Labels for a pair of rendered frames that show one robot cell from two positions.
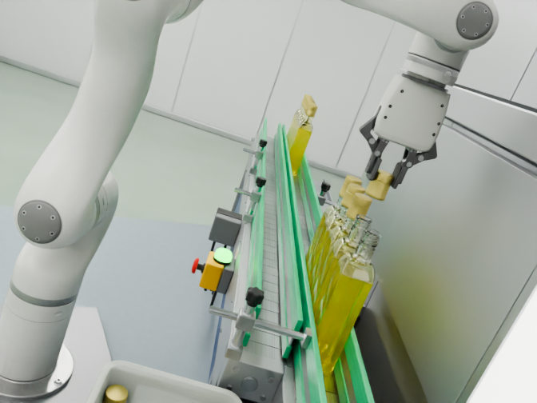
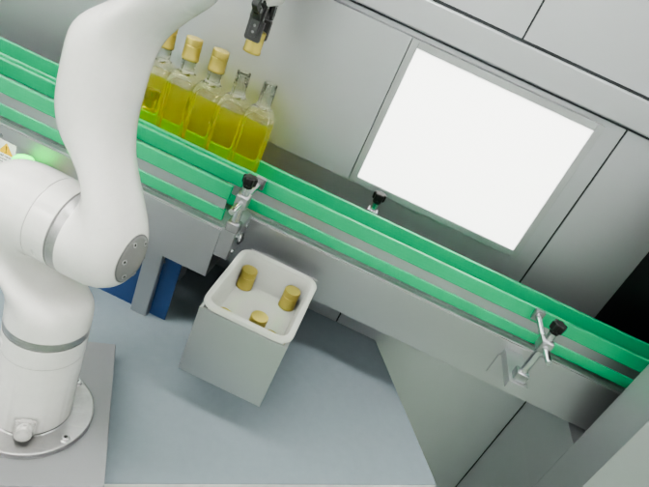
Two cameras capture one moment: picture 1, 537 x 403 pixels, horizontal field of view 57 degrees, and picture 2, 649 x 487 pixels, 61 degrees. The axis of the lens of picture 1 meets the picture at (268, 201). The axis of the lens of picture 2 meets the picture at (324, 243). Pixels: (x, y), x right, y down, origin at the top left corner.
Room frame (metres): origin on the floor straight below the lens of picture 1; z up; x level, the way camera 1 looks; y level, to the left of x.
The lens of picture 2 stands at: (0.38, 0.87, 1.63)
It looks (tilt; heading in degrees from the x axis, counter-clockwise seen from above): 29 degrees down; 278
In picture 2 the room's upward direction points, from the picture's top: 25 degrees clockwise
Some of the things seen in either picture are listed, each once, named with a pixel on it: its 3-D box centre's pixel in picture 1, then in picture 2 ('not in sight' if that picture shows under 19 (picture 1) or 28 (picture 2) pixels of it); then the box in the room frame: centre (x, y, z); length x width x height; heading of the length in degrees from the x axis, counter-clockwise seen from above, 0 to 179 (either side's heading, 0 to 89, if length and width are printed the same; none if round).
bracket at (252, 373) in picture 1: (249, 377); (234, 235); (0.69, -0.07, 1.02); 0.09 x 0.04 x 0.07; 97
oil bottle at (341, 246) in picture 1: (331, 293); (222, 140); (0.82, -0.16, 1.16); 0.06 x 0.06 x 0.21; 6
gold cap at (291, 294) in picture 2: not in sight; (289, 298); (0.53, -0.05, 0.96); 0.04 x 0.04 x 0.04
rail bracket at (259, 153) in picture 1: (252, 155); not in sight; (1.73, 0.11, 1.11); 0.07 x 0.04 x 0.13; 97
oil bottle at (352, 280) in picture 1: (337, 310); (247, 151); (0.76, -0.17, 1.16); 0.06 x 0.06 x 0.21; 6
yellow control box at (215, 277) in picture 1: (216, 273); not in sight; (1.11, 0.06, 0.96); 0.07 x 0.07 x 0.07; 7
